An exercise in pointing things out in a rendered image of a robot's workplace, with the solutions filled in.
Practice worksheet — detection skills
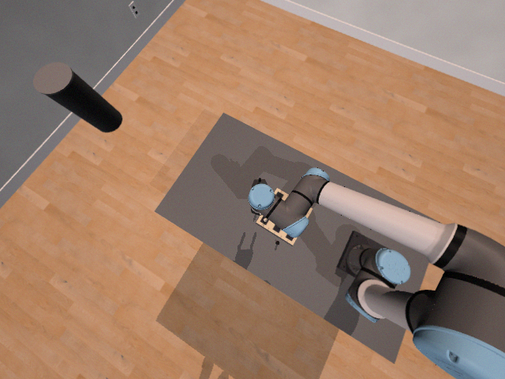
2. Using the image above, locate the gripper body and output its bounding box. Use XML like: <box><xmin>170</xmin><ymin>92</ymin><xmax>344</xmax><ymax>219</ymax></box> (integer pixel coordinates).
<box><xmin>250</xmin><ymin>178</ymin><xmax>267</xmax><ymax>216</ymax></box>

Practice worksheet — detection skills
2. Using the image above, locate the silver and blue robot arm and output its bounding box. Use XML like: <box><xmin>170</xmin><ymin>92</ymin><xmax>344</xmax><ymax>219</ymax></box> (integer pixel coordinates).
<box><xmin>249</xmin><ymin>167</ymin><xmax>505</xmax><ymax>379</ymax></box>

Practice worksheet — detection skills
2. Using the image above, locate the chessboard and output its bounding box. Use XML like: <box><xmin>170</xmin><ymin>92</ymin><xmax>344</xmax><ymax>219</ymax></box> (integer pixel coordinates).
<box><xmin>256</xmin><ymin>189</ymin><xmax>312</xmax><ymax>245</ymax></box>

